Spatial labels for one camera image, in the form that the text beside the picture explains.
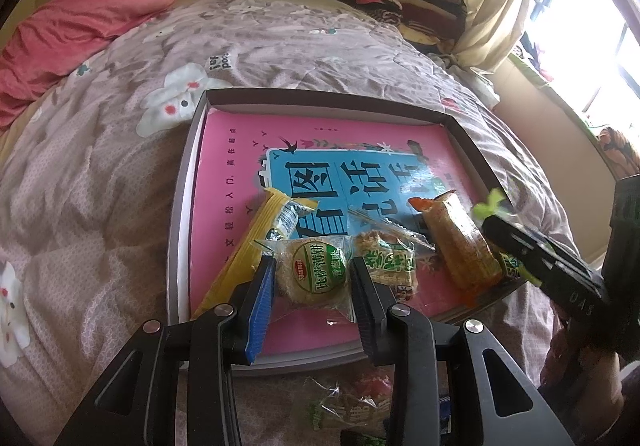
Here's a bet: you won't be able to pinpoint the clear pack brown rice cakes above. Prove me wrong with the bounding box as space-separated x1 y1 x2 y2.
348 207 436 302

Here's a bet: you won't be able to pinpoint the round biscuit green label pack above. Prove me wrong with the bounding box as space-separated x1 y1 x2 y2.
252 236 355 322

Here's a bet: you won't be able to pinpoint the yellow Alpenliebe candy pack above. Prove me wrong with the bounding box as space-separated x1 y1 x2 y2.
192 188 319 319

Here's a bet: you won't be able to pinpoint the clear pack red candy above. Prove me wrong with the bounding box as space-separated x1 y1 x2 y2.
297 367 394 432

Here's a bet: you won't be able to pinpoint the light green pastry pack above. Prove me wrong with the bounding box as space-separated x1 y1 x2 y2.
471 188 542 288

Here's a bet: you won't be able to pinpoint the orange bread pack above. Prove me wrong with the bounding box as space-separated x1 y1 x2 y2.
408 190 503 307

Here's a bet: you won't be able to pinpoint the black cartoon snack pack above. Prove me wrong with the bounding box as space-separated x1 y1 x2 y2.
340 430 386 446

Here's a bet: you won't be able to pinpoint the dark shallow cardboard box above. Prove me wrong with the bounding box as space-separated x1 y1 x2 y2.
166 87 532 377

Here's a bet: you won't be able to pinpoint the pink and blue book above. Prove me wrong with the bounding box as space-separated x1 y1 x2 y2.
188 108 501 358

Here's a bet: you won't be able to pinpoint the floral mauve quilt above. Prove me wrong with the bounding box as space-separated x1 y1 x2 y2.
0 0 582 446

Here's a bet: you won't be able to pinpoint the pink blanket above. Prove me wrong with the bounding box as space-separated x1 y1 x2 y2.
1 0 177 131

